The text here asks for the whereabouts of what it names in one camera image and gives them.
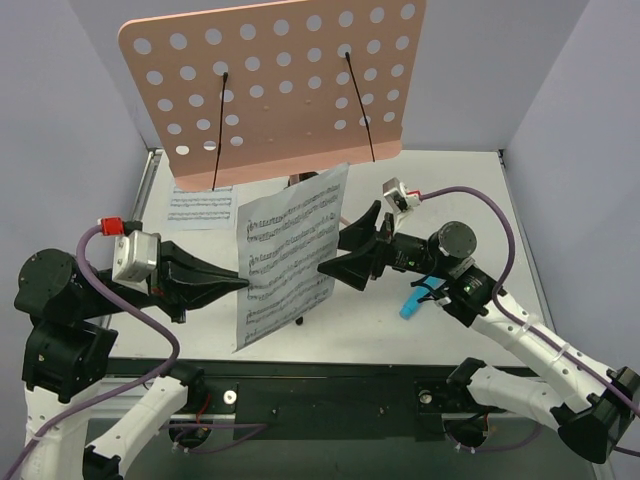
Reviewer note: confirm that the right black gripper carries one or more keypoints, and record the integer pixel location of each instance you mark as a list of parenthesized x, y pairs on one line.
[(380, 253)]

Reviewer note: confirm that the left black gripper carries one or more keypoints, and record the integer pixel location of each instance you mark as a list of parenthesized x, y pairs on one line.
[(167, 281)]

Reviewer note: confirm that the sheet music page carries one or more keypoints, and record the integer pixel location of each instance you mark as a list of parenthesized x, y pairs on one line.
[(205, 210), (281, 239)]

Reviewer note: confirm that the pink perforated music stand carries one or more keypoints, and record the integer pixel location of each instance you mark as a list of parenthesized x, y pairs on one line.
[(248, 93)]

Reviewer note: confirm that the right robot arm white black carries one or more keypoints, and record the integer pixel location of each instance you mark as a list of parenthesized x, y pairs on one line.
[(587, 403)]

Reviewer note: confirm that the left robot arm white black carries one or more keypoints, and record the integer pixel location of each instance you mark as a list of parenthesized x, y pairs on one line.
[(67, 352)]

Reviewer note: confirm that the blue toy microphone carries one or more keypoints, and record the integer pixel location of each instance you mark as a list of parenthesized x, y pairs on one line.
[(422, 293)]

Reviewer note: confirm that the black microphone desk stand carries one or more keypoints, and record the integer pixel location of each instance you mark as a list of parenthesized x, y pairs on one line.
[(298, 178)]

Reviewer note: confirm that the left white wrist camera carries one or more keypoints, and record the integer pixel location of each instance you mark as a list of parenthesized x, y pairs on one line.
[(135, 252)]

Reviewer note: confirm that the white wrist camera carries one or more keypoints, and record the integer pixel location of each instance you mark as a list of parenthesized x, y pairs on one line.
[(399, 198), (135, 252)]

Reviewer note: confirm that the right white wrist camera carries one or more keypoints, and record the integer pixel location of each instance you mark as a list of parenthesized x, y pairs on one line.
[(399, 198)]

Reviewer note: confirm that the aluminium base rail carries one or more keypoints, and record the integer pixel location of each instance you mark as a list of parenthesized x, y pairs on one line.
[(265, 399)]

